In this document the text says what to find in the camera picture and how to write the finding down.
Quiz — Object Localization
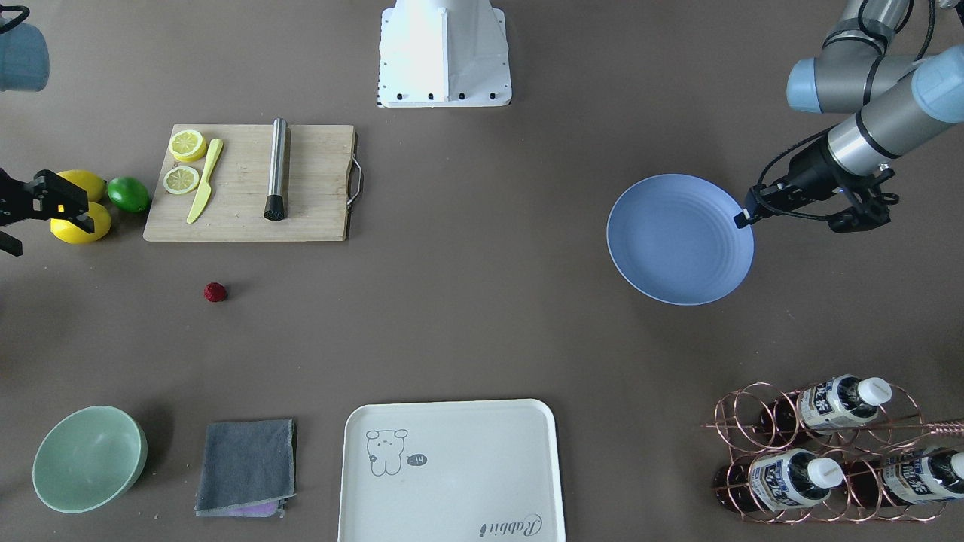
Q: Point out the blue round plate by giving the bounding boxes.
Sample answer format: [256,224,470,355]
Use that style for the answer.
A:
[606,174,755,306]

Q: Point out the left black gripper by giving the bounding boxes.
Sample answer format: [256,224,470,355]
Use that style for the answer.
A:
[734,140,840,229]

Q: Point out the wooden cutting board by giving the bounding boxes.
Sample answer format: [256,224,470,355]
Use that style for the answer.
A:
[142,124,358,242]

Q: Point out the dark drink bottle white cap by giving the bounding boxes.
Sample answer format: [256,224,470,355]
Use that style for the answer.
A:
[758,374,894,444]

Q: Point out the grey folded cloth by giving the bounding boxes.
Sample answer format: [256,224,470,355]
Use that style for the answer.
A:
[195,418,296,518]

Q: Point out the cream rectangular tray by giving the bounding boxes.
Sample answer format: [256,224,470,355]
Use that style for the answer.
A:
[337,398,567,541]

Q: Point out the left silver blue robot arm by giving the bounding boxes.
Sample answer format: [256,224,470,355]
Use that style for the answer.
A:
[734,1,963,233]

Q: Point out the lemon half slice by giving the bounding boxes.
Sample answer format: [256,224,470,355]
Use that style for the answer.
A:
[162,166,200,195]
[166,129,208,163]

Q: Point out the copper wire bottle rack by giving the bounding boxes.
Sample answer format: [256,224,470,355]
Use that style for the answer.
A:
[703,383,962,525]

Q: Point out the whole yellow lemon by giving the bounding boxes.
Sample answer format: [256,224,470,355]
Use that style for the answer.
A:
[58,169,106,202]
[49,202,111,245]

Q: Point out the green ceramic bowl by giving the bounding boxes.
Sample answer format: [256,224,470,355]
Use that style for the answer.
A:
[32,406,148,514]

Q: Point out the white camera mast base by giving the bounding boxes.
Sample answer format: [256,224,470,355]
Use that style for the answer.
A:
[377,1,513,108]

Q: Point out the red strawberry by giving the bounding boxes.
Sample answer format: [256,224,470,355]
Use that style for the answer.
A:
[203,282,228,303]

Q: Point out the steel muddler black tip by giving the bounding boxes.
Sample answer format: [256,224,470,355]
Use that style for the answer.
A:
[263,117,288,221]

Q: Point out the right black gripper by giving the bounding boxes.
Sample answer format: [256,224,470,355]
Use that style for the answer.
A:
[0,169,96,234]

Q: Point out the green lime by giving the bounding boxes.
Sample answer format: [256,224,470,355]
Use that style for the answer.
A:
[105,176,151,213]

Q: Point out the yellow plastic knife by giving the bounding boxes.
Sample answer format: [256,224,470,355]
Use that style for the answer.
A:
[186,138,224,224]

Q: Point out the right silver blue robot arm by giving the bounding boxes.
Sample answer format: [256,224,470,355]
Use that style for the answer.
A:
[2,20,94,233]

